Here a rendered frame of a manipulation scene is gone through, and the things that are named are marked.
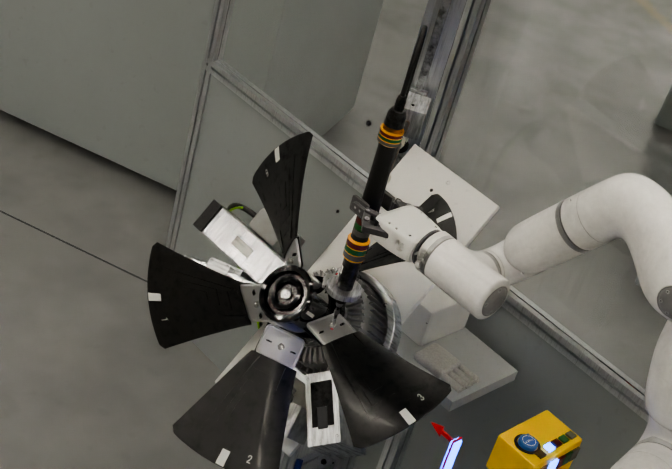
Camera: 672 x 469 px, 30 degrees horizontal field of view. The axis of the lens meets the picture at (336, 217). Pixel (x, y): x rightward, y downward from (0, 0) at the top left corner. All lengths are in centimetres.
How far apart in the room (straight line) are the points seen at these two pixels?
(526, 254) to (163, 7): 276
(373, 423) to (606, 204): 68
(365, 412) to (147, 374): 180
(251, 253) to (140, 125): 214
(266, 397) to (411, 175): 62
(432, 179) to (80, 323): 179
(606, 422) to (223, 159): 144
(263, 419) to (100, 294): 193
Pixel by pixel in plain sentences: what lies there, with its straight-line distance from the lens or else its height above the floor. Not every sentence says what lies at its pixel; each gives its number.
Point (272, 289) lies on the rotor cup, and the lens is 248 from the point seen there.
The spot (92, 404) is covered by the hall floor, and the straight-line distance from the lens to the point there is 394.
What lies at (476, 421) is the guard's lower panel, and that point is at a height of 61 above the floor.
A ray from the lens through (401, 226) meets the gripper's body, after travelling 221.
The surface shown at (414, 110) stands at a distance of 284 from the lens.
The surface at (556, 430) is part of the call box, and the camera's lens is 262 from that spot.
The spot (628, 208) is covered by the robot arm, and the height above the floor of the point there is 179.
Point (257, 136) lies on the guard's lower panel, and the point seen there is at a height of 88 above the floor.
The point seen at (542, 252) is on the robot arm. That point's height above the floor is 165.
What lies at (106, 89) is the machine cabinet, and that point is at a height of 34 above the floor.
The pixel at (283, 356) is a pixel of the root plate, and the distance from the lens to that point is 251.
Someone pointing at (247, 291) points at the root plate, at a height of 116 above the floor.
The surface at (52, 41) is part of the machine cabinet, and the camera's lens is 490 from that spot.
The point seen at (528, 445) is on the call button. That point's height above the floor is 108.
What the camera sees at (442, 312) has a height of 96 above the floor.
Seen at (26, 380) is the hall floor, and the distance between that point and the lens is 399.
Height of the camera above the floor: 267
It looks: 32 degrees down
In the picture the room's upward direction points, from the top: 16 degrees clockwise
